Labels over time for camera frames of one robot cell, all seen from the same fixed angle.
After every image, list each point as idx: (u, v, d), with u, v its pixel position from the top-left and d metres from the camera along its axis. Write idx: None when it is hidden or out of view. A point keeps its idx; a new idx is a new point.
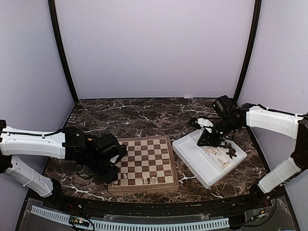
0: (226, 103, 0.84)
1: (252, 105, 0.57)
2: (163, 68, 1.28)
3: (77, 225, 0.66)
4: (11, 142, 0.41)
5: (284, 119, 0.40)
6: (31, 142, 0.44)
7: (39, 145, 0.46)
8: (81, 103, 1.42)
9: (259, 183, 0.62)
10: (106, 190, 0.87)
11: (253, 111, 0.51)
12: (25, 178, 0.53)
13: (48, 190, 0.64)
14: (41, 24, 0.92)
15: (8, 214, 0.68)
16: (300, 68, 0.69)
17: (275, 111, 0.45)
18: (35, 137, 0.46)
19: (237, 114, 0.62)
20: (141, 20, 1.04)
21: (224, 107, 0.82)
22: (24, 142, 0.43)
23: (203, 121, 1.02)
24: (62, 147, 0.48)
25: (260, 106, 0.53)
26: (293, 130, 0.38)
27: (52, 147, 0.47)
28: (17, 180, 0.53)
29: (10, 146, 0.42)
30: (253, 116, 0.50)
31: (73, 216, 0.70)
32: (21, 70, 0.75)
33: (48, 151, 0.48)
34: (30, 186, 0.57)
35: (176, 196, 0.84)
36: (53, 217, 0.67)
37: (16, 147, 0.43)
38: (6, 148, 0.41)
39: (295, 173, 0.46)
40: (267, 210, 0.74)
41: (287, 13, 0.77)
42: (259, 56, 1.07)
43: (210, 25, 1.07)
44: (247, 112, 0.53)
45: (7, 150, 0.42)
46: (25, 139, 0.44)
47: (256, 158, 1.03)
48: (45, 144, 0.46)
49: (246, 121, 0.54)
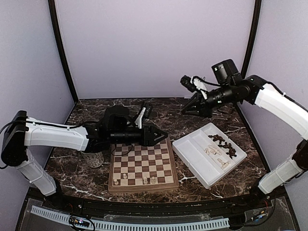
0: (231, 68, 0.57)
1: (265, 83, 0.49)
2: (163, 69, 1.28)
3: (77, 225, 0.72)
4: (39, 132, 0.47)
5: (301, 116, 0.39)
6: (58, 134, 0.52)
7: (65, 136, 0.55)
8: (81, 103, 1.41)
9: (259, 185, 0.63)
10: (106, 190, 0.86)
11: (269, 92, 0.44)
12: (36, 173, 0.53)
13: (52, 187, 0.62)
14: (41, 24, 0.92)
15: (7, 213, 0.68)
16: (300, 68, 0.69)
17: (292, 101, 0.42)
18: (59, 129, 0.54)
19: (246, 87, 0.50)
20: (141, 20, 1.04)
21: (228, 75, 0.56)
22: (49, 132, 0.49)
23: (199, 84, 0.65)
24: (87, 138, 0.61)
25: (274, 86, 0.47)
26: (306, 130, 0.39)
27: (77, 138, 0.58)
28: (26, 175, 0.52)
29: (36, 135, 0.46)
30: (267, 98, 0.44)
31: (73, 216, 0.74)
32: (21, 69, 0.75)
33: (70, 143, 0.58)
34: (35, 183, 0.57)
35: (176, 196, 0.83)
36: (53, 217, 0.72)
37: (41, 136, 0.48)
38: (30, 137, 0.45)
39: (296, 174, 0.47)
40: (266, 210, 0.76)
41: (287, 13, 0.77)
42: (259, 56, 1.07)
43: (210, 25, 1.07)
44: (261, 90, 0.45)
45: (31, 140, 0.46)
46: (49, 129, 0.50)
47: (256, 158, 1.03)
48: (71, 135, 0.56)
49: (255, 98, 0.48)
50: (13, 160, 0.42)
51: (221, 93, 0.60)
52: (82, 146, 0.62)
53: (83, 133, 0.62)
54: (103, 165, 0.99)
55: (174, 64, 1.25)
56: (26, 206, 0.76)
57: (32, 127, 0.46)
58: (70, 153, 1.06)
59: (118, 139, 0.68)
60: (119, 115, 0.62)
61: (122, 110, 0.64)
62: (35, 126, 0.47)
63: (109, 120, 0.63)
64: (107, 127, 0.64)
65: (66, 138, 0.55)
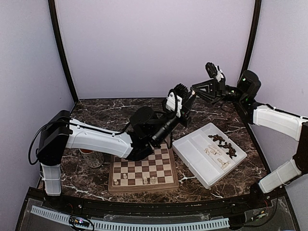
0: (250, 91, 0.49)
1: (262, 105, 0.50)
2: (163, 68, 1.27)
3: (77, 225, 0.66)
4: (83, 136, 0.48)
5: (288, 120, 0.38)
6: (104, 140, 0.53)
7: (110, 143, 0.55)
8: (81, 103, 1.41)
9: (259, 182, 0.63)
10: (106, 190, 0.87)
11: (260, 109, 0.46)
12: (55, 175, 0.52)
13: (57, 192, 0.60)
14: (41, 24, 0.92)
15: (6, 213, 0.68)
16: (300, 68, 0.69)
17: (281, 110, 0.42)
18: (105, 135, 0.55)
19: (244, 111, 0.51)
20: (141, 20, 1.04)
21: (246, 94, 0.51)
22: (93, 136, 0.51)
23: (217, 72, 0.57)
24: (130, 147, 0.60)
25: (266, 104, 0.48)
26: (296, 131, 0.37)
27: (120, 145, 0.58)
28: (44, 175, 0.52)
29: (80, 139, 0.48)
30: (261, 114, 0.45)
31: (73, 216, 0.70)
32: (21, 69, 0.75)
33: (113, 149, 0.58)
34: (45, 182, 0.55)
35: (176, 196, 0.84)
36: (53, 217, 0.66)
37: (84, 140, 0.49)
38: (72, 140, 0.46)
39: (295, 175, 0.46)
40: (267, 210, 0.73)
41: (287, 13, 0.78)
42: (259, 56, 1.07)
43: (210, 24, 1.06)
44: (253, 110, 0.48)
45: (72, 143, 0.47)
46: (94, 134, 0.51)
47: (256, 158, 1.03)
48: (116, 142, 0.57)
49: (251, 119, 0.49)
50: (50, 160, 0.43)
51: (234, 93, 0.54)
52: (124, 153, 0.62)
53: (127, 140, 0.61)
54: (103, 165, 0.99)
55: (173, 63, 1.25)
56: (27, 206, 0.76)
57: (76, 130, 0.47)
58: (70, 153, 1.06)
59: (160, 139, 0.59)
60: (137, 122, 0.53)
61: (145, 114, 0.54)
62: (80, 130, 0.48)
63: (137, 131, 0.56)
64: (142, 136, 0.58)
65: (110, 145, 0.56)
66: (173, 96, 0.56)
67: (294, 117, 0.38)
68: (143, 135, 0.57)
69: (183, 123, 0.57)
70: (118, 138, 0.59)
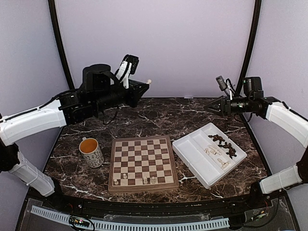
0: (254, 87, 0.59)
1: (277, 101, 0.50)
2: (163, 69, 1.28)
3: (77, 225, 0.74)
4: (10, 126, 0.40)
5: (299, 123, 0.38)
6: (31, 117, 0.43)
7: (41, 117, 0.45)
8: None
9: (260, 182, 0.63)
10: (106, 190, 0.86)
11: (275, 106, 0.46)
12: (30, 175, 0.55)
13: (51, 188, 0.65)
14: (40, 25, 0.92)
15: (7, 213, 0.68)
16: (300, 67, 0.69)
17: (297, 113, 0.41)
18: (29, 113, 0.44)
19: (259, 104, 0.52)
20: (140, 20, 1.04)
21: (251, 90, 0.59)
22: (19, 121, 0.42)
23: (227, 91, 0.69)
24: (60, 110, 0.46)
25: (283, 102, 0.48)
26: (305, 137, 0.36)
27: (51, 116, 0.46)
28: (21, 177, 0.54)
29: (11, 131, 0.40)
30: (274, 111, 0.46)
31: (73, 216, 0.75)
32: (21, 68, 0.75)
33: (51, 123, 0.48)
34: (31, 185, 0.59)
35: (176, 196, 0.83)
36: (53, 217, 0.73)
37: (16, 130, 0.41)
38: (6, 135, 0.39)
39: (295, 183, 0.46)
40: (266, 210, 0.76)
41: (286, 14, 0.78)
42: (259, 55, 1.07)
43: (210, 25, 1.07)
44: (268, 105, 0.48)
45: (9, 138, 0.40)
46: (19, 119, 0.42)
47: (256, 158, 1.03)
48: (44, 113, 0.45)
49: (265, 114, 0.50)
50: (3, 164, 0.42)
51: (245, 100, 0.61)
52: (59, 119, 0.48)
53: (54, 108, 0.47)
54: (103, 165, 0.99)
55: (173, 63, 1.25)
56: (26, 206, 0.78)
57: (3, 124, 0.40)
58: (70, 153, 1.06)
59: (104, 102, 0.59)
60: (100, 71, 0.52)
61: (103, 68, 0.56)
62: (6, 122, 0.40)
63: (67, 99, 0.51)
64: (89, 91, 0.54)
65: (42, 120, 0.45)
66: (124, 64, 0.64)
67: (307, 121, 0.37)
68: (72, 103, 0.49)
69: (128, 102, 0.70)
70: (45, 109, 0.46)
